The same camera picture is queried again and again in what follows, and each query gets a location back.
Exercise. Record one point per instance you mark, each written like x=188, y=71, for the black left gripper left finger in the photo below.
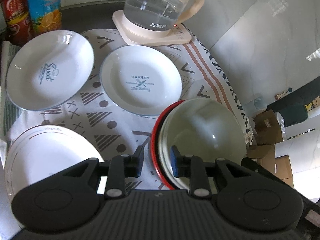
x=121, y=167

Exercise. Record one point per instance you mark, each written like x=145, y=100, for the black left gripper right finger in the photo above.
x=193, y=168

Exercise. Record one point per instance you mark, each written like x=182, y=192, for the red bowl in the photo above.
x=154, y=146

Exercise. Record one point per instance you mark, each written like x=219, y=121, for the large cream ceramic bowl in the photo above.
x=201, y=127

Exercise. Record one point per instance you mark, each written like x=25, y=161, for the white plate Bakery print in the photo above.
x=140, y=80

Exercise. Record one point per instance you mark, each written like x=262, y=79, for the white plate Sweet print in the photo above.
x=49, y=70

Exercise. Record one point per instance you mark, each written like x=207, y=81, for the white plate flower print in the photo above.
x=43, y=151

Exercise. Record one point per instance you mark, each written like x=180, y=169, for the cardboard boxes on floor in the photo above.
x=269, y=134

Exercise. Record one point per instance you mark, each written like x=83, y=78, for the clear plastic bottle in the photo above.
x=254, y=106

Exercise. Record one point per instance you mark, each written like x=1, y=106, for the dark green sofa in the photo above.
x=293, y=106

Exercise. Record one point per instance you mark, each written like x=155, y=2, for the cream kettle base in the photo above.
x=135, y=35

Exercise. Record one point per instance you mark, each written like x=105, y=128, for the glass electric kettle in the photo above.
x=160, y=15

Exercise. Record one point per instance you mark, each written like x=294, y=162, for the orange juice bottle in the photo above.
x=45, y=15

